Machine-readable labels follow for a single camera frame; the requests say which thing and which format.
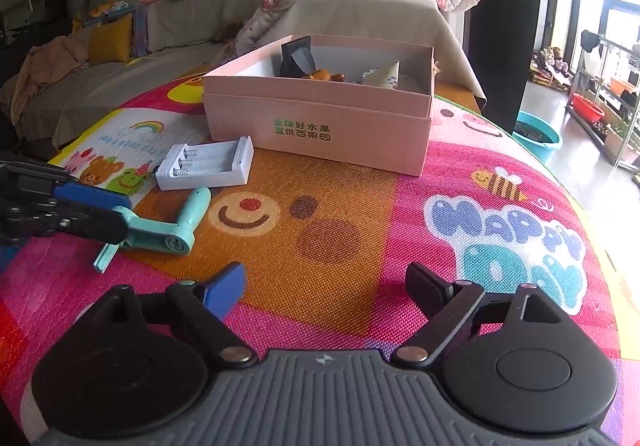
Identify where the teal plastic crank toy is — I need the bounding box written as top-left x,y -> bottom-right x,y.
93,187 -> 212,273

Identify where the white battery charger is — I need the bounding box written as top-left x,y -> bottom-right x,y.
155,136 -> 254,191

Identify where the teal plastic basin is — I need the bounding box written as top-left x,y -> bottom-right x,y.
512,111 -> 563,164

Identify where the cream cosmetic tube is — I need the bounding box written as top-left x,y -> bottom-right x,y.
361,61 -> 423,94

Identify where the metal storage rack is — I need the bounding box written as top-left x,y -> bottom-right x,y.
566,31 -> 639,175

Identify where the brown toy bear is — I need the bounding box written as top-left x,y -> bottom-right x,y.
305,68 -> 345,83

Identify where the beige covered sofa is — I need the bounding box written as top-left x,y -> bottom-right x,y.
1,0 -> 484,148

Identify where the red plastic basin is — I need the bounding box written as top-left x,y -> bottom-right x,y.
570,94 -> 605,125

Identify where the colourful cartoon play mat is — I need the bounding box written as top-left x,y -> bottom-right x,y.
1,98 -> 639,445

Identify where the pink cardboard box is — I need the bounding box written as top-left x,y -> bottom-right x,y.
203,35 -> 434,176

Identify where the yellow cushion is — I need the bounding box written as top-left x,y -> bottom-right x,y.
88,14 -> 134,65

